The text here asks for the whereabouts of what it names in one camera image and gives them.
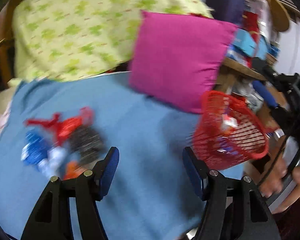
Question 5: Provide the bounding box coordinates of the magenta pillow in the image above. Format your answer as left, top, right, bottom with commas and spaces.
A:
129, 11, 237, 114

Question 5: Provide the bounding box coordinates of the wooden table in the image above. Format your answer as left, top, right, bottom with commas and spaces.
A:
215, 0, 290, 93

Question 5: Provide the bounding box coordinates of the white blue wrapper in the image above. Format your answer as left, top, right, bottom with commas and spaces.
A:
37, 146, 67, 180

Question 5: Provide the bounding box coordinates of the red white carton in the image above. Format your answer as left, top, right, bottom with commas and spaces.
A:
221, 114, 238, 134

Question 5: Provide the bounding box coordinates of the light blue cardboard box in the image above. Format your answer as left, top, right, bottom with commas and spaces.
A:
232, 29, 256, 57

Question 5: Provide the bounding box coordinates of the blue bed sheet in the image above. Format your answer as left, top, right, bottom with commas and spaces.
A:
0, 73, 204, 239

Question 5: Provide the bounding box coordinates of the red plastic bag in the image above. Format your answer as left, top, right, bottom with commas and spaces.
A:
24, 107, 94, 146

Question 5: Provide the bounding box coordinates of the black plastic bag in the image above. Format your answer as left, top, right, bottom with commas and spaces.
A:
68, 125, 104, 165

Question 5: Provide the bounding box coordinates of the green clover patterned quilt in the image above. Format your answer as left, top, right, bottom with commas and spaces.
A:
12, 0, 211, 83

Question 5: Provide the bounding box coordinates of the navy blue cushion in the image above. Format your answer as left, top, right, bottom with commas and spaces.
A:
206, 0, 245, 27

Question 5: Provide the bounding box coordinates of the blue plastic bag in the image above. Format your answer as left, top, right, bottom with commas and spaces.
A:
21, 129, 51, 165

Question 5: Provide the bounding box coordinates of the orange trash piece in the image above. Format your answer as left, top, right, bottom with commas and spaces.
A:
63, 161, 87, 180

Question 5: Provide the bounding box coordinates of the person's right hand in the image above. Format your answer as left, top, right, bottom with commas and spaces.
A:
259, 152, 300, 214

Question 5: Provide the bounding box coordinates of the red plastic mesh basket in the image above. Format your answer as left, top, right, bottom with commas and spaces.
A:
192, 90, 269, 170

